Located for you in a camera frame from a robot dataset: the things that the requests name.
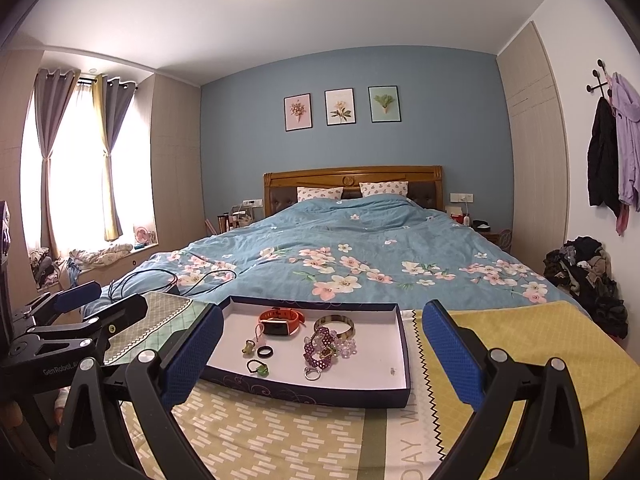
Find clear crystal bracelet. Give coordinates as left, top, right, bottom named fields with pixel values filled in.
left=330, top=336, right=358, bottom=360

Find black charger cable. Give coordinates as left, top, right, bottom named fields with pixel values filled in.
left=107, top=269, right=238, bottom=303

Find white framed flower picture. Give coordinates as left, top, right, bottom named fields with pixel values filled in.
left=324, top=88, right=355, bottom=126

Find black jacket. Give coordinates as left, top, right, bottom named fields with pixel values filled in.
left=587, top=96, right=621, bottom=218

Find blue floral duvet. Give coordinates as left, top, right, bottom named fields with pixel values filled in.
left=82, top=195, right=588, bottom=318

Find white patterned pillow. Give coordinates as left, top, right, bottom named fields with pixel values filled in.
left=359, top=181, right=410, bottom=198
left=296, top=186, right=345, bottom=203

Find person's left hand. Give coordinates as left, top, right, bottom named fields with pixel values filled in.
left=52, top=387, right=71, bottom=426

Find wooden headboard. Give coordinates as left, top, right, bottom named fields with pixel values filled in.
left=263, top=165, right=444, bottom=218

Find green yellow patterned blanket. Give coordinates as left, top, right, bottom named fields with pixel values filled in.
left=30, top=290, right=640, bottom=480

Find group of cosmetics bottles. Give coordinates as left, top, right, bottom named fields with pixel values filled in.
left=215, top=205, right=256, bottom=233

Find purple beaded bracelet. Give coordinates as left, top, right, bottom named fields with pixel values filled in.
left=301, top=326, right=338, bottom=370

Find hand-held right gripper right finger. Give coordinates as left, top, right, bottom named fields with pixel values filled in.
left=421, top=300, right=591, bottom=480

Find gold bangle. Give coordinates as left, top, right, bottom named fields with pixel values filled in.
left=314, top=314, right=357, bottom=340

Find yellow grey curtain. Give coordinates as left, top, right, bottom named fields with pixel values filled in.
left=91, top=74, right=137, bottom=242

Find orange smartwatch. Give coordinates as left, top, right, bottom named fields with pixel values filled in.
left=258, top=306, right=307, bottom=337

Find light clothes heap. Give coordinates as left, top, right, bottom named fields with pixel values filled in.
left=70, top=242, right=135, bottom=267

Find pile of dark clothes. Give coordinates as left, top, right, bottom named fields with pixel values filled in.
left=542, top=236, right=630, bottom=341

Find wooden nightstand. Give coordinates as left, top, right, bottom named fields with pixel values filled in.
left=480, top=225, right=513, bottom=252

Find dark clothes heap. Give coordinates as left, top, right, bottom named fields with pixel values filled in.
left=29, top=248, right=56, bottom=288

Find dark blue shallow box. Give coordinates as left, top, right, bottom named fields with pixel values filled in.
left=199, top=295, right=412, bottom=409

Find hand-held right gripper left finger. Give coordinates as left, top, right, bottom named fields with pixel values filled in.
left=52, top=304, right=224, bottom=480

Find beige built-in wardrobe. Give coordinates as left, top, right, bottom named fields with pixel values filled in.
left=496, top=20, right=571, bottom=276
left=150, top=72, right=203, bottom=256

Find pink framed flower picture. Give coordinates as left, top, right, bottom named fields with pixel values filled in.
left=284, top=93, right=312, bottom=132

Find blue cloth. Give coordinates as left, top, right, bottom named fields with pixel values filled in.
left=62, top=255, right=83, bottom=286

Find black wall coat rack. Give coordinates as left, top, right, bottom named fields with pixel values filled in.
left=586, top=59, right=613, bottom=95

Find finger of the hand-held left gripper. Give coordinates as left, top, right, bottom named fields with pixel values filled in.
left=10, top=281, right=101, bottom=333
left=25, top=293, right=149, bottom=361

